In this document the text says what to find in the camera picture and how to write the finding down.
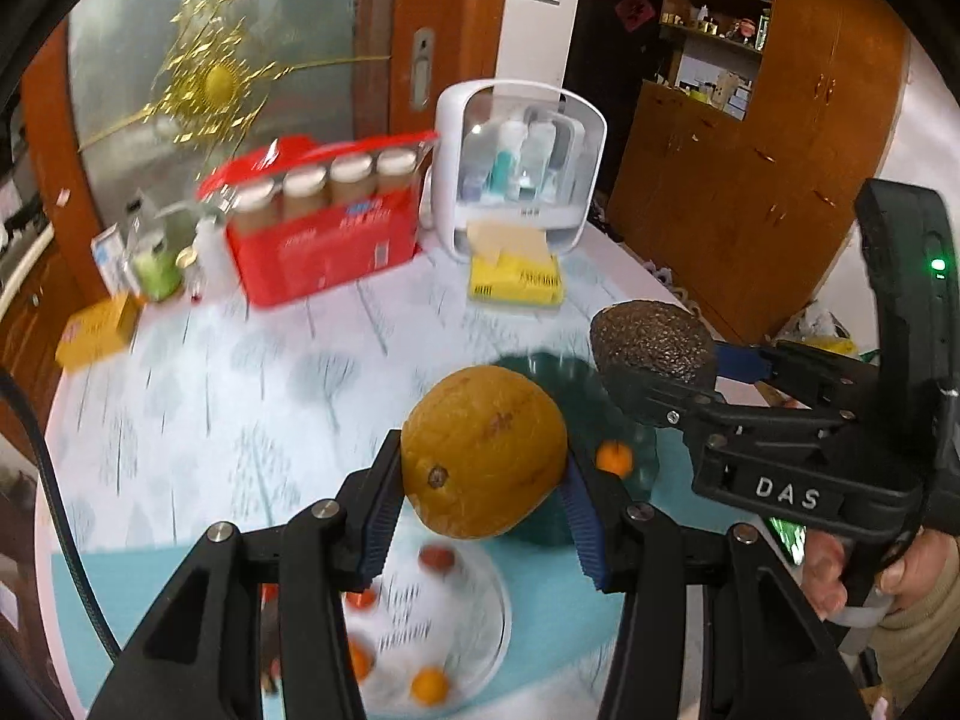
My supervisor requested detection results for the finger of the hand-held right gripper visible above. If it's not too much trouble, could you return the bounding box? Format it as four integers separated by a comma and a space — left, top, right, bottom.
591, 356, 860, 434
712, 340, 884, 410

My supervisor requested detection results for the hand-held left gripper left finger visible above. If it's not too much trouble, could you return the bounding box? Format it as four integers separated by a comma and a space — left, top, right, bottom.
86, 429, 412, 720

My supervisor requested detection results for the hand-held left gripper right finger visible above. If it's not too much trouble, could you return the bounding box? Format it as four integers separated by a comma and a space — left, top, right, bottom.
559, 457, 875, 720

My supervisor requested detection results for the dark avocado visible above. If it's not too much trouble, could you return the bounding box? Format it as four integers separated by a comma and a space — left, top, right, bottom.
590, 300, 717, 391

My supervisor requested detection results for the dark green scalloped plate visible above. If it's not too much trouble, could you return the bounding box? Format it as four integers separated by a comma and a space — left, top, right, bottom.
495, 352, 659, 548

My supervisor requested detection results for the yellow citrus fruit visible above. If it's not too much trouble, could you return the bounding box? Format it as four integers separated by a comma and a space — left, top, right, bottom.
401, 366, 569, 539

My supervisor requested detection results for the person's right forearm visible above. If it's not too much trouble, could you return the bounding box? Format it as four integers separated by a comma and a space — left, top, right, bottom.
870, 577, 960, 713

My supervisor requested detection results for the person's right hand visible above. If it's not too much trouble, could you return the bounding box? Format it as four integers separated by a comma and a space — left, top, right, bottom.
802, 529, 960, 620

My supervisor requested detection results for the yellow green plastic bag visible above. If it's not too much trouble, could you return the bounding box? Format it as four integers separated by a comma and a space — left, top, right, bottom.
780, 300, 860, 357

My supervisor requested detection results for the yellow tissue pack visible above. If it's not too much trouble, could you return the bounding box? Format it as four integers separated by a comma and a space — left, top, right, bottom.
466, 219, 565, 308

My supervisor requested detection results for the wooden cabinet with shelves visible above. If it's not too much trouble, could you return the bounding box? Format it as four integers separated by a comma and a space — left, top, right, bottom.
606, 0, 912, 346

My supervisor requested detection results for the red carton box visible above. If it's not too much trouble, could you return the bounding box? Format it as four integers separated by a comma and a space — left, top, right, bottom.
199, 133, 440, 308

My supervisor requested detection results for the white cosmetics organizer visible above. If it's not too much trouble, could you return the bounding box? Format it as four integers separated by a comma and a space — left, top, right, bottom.
420, 79, 607, 263

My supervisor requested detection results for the white plastic bottle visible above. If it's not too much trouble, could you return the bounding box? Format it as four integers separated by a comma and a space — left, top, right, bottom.
193, 214, 237, 297

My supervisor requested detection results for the yellow cardboard box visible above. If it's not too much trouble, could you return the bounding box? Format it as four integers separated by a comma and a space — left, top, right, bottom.
56, 296, 143, 370

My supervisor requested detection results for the green-liquid plastic bottle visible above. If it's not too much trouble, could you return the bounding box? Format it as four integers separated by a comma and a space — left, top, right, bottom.
131, 229, 185, 301

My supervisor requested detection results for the beige glass jar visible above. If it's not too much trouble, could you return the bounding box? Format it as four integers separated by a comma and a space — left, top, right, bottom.
232, 184, 286, 230
283, 167, 331, 222
330, 156, 376, 207
376, 148, 419, 196

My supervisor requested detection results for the white and blue box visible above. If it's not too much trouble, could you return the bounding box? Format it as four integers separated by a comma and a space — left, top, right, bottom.
91, 229, 132, 293

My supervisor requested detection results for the clear plastic bottle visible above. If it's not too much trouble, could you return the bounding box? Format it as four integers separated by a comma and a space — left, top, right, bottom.
124, 199, 151, 256

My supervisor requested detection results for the wooden kitchen counter cabinet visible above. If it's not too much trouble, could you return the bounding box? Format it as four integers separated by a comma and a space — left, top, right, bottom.
0, 37, 98, 421

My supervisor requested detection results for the gold snowflake ornament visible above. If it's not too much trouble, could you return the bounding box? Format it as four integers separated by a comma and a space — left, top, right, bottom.
79, 0, 391, 155

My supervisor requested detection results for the black cable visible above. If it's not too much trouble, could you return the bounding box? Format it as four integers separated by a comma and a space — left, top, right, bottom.
0, 367, 121, 661

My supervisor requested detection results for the metal door handle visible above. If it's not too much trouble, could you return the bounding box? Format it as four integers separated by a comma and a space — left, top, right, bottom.
411, 28, 436, 112

